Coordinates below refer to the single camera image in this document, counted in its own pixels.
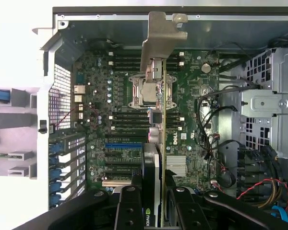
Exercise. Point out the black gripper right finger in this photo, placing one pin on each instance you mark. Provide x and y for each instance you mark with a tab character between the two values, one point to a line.
184	210

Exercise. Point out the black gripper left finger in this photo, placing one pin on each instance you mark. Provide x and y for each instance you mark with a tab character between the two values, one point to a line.
129	210

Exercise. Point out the silver finned chipset heatsink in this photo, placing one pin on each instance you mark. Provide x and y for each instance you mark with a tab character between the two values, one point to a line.
177	165

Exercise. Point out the blue expansion slot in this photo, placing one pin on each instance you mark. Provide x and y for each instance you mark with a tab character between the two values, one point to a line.
122	145

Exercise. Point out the metal CPU socket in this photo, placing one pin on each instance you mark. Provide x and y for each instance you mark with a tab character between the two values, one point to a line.
136	91

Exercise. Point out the green Dell motherboard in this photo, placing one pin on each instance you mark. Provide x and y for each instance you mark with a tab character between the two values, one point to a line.
187	79

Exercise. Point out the silver metal drive cage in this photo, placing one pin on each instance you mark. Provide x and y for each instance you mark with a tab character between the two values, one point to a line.
266	103

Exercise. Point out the round coin cell battery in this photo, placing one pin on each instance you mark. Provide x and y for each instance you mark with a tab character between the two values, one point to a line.
206	68

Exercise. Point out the grey parts rack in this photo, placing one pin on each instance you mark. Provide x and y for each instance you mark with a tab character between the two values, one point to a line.
14	117

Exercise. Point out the black open PC case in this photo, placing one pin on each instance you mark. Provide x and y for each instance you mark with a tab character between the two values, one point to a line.
206	31

